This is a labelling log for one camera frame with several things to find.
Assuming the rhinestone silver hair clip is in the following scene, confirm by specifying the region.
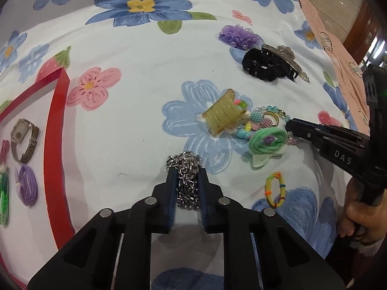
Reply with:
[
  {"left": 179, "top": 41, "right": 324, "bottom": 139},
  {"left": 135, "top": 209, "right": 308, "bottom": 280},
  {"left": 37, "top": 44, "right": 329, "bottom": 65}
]
[{"left": 262, "top": 44, "right": 310, "bottom": 83}]

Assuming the pink patterned blanket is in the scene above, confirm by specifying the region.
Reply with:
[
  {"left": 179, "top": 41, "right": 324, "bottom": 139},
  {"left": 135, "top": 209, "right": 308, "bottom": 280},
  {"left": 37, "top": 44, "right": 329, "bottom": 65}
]
[{"left": 299, "top": 0, "right": 369, "bottom": 134}]

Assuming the floral white bed sheet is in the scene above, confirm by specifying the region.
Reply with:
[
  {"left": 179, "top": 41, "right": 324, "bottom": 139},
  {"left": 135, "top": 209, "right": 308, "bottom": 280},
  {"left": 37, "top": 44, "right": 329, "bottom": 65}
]
[{"left": 0, "top": 0, "right": 373, "bottom": 290}]

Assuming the square wrist watch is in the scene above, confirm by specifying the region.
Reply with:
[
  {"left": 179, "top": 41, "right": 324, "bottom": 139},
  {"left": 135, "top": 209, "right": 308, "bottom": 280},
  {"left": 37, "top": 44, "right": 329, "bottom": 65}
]
[{"left": 10, "top": 118, "right": 40, "bottom": 164}]

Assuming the wooden glass display cabinet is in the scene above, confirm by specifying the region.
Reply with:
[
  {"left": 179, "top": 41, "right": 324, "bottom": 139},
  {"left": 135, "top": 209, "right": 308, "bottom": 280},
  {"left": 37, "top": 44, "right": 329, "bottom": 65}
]
[{"left": 344, "top": 0, "right": 386, "bottom": 71}]

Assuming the green hair tie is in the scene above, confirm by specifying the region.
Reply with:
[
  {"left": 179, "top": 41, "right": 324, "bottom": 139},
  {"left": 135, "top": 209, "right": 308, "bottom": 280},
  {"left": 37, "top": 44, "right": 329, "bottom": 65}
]
[{"left": 248, "top": 126, "right": 288, "bottom": 168}]

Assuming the silver chain bracelet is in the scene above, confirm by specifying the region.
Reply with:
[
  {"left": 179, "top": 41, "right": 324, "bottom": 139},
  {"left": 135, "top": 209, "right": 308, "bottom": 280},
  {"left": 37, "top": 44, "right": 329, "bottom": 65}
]
[{"left": 165, "top": 151, "right": 203, "bottom": 211}]

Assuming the yellow translucent claw clip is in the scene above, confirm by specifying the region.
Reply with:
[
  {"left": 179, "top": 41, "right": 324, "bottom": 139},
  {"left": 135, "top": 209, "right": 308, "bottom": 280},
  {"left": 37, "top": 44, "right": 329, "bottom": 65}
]
[{"left": 202, "top": 88, "right": 247, "bottom": 136}]

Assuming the red shallow box tray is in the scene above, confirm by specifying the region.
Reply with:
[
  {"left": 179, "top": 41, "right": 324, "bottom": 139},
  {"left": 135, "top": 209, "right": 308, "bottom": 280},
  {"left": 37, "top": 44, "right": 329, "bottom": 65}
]
[{"left": 1, "top": 69, "right": 75, "bottom": 289}]

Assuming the person's right hand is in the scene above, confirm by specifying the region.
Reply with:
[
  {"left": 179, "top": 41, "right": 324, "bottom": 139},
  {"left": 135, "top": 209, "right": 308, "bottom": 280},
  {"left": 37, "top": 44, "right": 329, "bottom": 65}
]
[{"left": 338, "top": 177, "right": 386, "bottom": 243}]

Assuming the black velvet scrunchie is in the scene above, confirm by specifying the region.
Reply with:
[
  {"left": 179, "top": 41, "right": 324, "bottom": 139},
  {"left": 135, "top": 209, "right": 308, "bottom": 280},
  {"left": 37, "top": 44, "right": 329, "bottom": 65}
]
[{"left": 242, "top": 48, "right": 299, "bottom": 82}]

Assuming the green braided bracelet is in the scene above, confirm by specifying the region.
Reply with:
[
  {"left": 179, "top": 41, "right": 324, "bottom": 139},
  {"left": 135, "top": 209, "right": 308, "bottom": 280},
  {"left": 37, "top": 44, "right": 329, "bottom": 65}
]
[{"left": 0, "top": 166, "right": 11, "bottom": 227}]

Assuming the rainbow loom band ring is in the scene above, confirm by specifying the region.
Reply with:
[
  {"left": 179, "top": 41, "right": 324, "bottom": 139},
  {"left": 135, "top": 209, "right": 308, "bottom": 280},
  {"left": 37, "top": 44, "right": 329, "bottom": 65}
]
[{"left": 264, "top": 171, "right": 287, "bottom": 209}]

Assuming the pastel beaded bracelet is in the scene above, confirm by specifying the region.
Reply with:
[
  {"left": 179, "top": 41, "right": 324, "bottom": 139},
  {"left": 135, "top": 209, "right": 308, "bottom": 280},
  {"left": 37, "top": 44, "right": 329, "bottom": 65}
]
[{"left": 234, "top": 99, "right": 301, "bottom": 146}]

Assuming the purple bow hair tie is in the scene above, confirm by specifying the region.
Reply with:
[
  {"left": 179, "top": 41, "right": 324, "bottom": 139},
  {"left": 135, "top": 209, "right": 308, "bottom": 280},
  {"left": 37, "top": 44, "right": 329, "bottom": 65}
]
[{"left": 15, "top": 164, "right": 39, "bottom": 208}]

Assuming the purple ruffled scrunchie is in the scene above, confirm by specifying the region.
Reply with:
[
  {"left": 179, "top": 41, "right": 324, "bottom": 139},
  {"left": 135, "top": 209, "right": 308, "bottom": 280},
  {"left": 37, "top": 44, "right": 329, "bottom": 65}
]
[{"left": 218, "top": 25, "right": 264, "bottom": 51}]

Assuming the red hair clip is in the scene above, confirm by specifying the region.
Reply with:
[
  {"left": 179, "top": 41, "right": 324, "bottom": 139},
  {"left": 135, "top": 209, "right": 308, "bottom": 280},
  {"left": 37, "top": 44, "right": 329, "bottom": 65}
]
[{"left": 0, "top": 139, "right": 10, "bottom": 165}]

